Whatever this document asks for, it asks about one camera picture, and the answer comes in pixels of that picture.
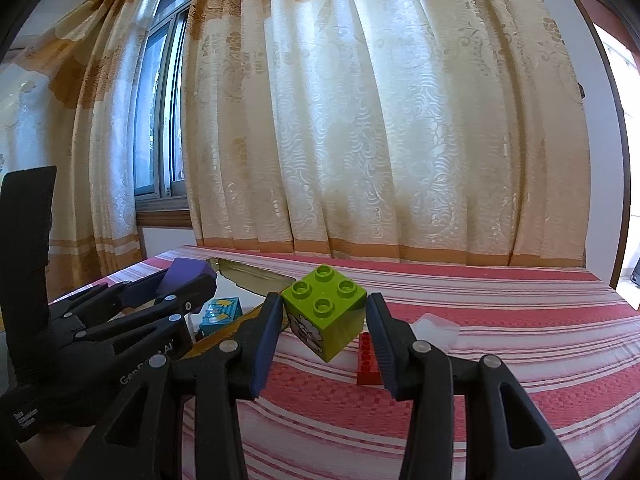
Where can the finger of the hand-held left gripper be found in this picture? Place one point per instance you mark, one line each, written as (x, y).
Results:
(150, 315)
(140, 290)

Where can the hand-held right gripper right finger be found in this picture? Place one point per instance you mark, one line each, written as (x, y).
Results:
(382, 345)

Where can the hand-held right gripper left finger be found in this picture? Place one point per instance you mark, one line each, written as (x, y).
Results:
(267, 340)

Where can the purple box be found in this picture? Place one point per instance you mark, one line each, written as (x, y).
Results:
(185, 270)

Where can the green building block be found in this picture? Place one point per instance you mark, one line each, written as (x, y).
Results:
(325, 320)

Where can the person's left hand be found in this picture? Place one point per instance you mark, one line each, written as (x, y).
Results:
(65, 452)

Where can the red building block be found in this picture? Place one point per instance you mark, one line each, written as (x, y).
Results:
(367, 360)

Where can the blue toy block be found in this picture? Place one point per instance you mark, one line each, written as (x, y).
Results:
(220, 315)

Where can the translucent plastic box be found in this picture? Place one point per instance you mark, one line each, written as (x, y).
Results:
(435, 330)

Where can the red striped bed sheet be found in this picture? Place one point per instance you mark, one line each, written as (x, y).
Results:
(500, 320)

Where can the window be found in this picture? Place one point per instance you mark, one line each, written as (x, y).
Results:
(160, 135)

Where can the cream and gold side curtain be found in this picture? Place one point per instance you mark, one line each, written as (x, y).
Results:
(90, 85)

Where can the black wall hook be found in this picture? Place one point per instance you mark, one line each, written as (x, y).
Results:
(581, 91)

